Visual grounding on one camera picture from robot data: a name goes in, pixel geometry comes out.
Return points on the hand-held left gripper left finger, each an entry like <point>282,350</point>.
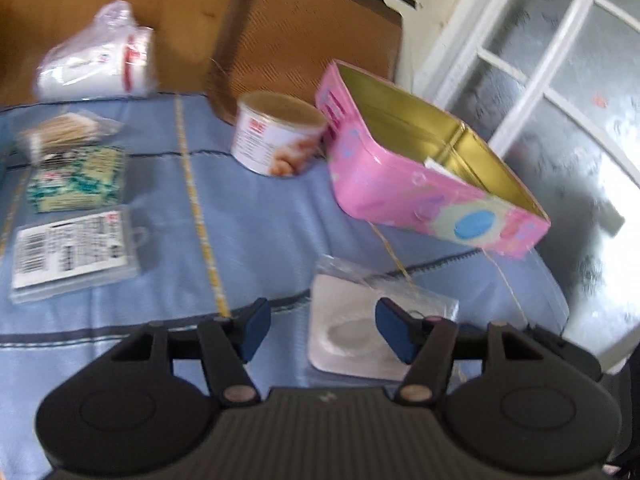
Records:
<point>255,327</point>

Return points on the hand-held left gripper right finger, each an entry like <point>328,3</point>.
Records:
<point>395,330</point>

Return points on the clear packet with white pad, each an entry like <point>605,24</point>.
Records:
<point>345,330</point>

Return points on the pink tin box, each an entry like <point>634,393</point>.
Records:
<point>400,185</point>

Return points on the blue striped tablecloth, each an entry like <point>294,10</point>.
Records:
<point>250,235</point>

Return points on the white food can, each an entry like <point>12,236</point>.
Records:
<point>265,135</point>

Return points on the clear package with white label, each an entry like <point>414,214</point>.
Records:
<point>70,250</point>

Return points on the green patterned tissue pack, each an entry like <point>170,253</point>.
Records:
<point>75,180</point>

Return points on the white framed glass door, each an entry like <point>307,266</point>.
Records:
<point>550,85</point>

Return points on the white cups in plastic bag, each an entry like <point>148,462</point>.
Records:
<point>85,70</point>

